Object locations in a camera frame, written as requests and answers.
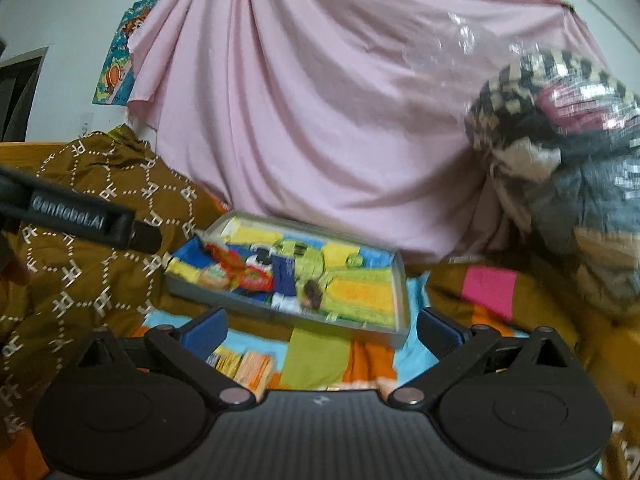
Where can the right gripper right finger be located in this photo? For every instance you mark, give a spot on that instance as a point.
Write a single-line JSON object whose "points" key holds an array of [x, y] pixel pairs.
{"points": [[461, 352]]}

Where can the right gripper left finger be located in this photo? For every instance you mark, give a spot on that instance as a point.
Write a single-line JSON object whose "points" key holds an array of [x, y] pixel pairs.
{"points": [[182, 353]]}

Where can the colourful striped bedsheet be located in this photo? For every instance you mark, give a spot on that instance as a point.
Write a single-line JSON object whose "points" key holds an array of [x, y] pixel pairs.
{"points": [[511, 302]]}

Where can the orange snack packets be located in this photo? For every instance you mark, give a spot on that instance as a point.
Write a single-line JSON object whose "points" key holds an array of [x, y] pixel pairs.
{"points": [[251, 369]]}

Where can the brown patterned PF blanket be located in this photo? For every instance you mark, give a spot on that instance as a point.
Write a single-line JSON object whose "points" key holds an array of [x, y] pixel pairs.
{"points": [[65, 287]]}

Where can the grey cartoon-lined tray box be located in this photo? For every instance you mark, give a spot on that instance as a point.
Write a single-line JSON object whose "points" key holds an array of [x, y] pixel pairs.
{"points": [[296, 275]]}

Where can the checkered clothes bundle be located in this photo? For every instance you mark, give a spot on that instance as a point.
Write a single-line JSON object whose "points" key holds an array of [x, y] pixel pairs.
{"points": [[559, 137]]}

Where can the pink hanging sheet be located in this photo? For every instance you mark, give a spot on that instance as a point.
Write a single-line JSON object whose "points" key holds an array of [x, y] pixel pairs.
{"points": [[326, 111]]}

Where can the yellow wooden bed frame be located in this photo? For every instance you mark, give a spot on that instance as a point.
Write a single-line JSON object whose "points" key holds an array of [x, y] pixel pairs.
{"points": [[20, 155]]}

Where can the dark doorway frame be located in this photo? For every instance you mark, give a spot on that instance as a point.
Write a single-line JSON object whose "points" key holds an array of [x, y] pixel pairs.
{"points": [[19, 79]]}

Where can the colourful cartoon wall poster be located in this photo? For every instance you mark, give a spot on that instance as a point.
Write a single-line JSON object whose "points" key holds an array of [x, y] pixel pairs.
{"points": [[117, 77]]}

